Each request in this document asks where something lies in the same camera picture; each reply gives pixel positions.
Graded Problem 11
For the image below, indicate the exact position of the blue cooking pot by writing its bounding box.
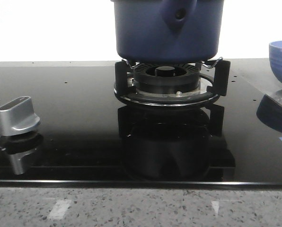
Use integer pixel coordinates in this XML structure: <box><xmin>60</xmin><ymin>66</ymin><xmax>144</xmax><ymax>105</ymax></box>
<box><xmin>113</xmin><ymin>0</ymin><xmax>224</xmax><ymax>64</ymax></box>

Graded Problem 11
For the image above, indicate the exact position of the black pot support grate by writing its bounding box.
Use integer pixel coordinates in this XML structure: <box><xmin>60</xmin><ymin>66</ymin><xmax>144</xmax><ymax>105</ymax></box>
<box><xmin>114</xmin><ymin>60</ymin><xmax>230</xmax><ymax>108</ymax></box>

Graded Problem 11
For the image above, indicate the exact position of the black gas burner head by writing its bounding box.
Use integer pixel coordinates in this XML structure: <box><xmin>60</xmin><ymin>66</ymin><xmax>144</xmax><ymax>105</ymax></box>
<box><xmin>133</xmin><ymin>63</ymin><xmax>200</xmax><ymax>94</ymax></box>

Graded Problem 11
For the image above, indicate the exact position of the black glass stove top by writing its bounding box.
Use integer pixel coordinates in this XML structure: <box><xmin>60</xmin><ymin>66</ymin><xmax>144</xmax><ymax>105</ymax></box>
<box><xmin>0</xmin><ymin>59</ymin><xmax>282</xmax><ymax>189</ymax></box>

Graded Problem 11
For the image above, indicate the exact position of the silver stove control knob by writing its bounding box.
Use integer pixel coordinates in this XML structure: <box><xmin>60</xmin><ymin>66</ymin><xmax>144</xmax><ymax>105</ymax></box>
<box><xmin>0</xmin><ymin>96</ymin><xmax>40</xmax><ymax>136</ymax></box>

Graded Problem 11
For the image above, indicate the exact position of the silver wire pot reducer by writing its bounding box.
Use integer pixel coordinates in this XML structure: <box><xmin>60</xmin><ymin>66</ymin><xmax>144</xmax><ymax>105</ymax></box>
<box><xmin>121</xmin><ymin>57</ymin><xmax>224</xmax><ymax>70</ymax></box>

